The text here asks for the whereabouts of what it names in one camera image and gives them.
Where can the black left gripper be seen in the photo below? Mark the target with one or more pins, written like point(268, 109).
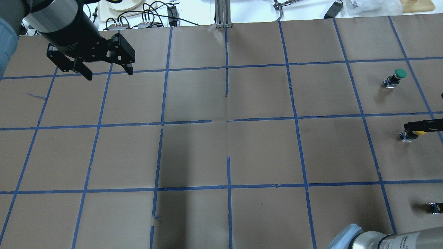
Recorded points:
point(71, 36)

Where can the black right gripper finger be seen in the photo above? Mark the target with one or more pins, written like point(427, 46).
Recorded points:
point(433, 125)

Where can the yellow push button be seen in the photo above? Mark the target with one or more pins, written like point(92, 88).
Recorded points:
point(409, 136)

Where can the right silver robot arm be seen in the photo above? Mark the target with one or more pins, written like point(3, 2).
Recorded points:
point(353, 237)

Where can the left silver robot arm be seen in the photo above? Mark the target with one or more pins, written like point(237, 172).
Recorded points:
point(13, 12)

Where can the green push button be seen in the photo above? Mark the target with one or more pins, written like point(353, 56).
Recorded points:
point(394, 80)

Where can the small black contact block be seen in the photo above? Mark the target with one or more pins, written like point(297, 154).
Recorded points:
point(436, 207)

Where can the wooden board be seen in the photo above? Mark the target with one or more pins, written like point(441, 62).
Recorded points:
point(416, 6)

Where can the black power adapter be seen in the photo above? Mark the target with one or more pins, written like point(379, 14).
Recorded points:
point(334, 10)

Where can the aluminium frame post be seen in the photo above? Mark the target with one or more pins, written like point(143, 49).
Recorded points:
point(223, 14)

